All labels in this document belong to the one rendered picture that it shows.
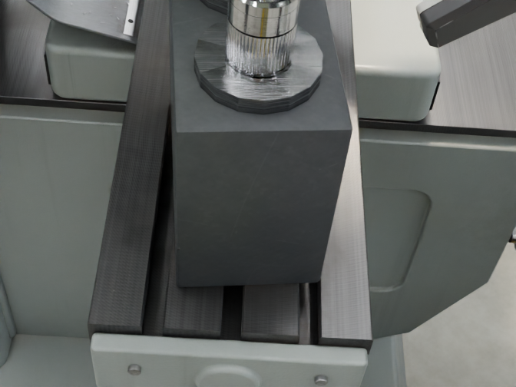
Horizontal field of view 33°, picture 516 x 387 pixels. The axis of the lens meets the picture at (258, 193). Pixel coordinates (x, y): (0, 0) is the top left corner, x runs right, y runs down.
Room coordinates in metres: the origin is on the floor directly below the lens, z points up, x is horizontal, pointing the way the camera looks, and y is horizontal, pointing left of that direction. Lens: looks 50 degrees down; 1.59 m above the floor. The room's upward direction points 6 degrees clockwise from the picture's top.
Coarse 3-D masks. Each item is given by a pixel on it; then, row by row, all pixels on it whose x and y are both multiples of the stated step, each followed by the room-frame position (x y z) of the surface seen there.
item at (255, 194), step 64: (192, 0) 0.52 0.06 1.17; (320, 0) 0.54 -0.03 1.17; (192, 64) 0.45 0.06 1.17; (320, 64) 0.45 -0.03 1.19; (192, 128) 0.39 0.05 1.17; (256, 128) 0.40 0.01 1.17; (320, 128) 0.40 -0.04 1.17; (192, 192) 0.39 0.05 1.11; (256, 192) 0.40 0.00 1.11; (320, 192) 0.40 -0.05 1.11; (192, 256) 0.39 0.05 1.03; (256, 256) 0.40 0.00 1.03; (320, 256) 0.41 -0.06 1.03
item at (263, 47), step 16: (240, 16) 0.44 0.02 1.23; (288, 16) 0.44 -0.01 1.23; (240, 32) 0.44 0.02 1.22; (256, 32) 0.43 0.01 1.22; (272, 32) 0.43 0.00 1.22; (288, 32) 0.44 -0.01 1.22; (240, 48) 0.44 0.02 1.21; (256, 48) 0.43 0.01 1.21; (272, 48) 0.43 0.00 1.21; (288, 48) 0.44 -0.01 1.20; (240, 64) 0.44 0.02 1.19; (256, 64) 0.43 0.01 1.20; (272, 64) 0.44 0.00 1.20; (288, 64) 0.45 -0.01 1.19
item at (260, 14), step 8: (232, 0) 0.44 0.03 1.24; (240, 0) 0.44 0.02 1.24; (248, 0) 0.44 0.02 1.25; (256, 0) 0.44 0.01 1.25; (264, 0) 0.44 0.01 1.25; (272, 0) 0.44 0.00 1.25; (280, 0) 0.44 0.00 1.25; (288, 0) 0.44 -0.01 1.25; (296, 0) 0.45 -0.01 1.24; (240, 8) 0.44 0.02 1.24; (248, 8) 0.43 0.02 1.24; (256, 8) 0.43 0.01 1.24; (264, 8) 0.43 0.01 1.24; (272, 8) 0.43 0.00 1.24; (280, 8) 0.44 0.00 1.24; (288, 8) 0.44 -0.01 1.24; (256, 16) 0.43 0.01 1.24; (264, 16) 0.43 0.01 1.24; (272, 16) 0.43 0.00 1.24
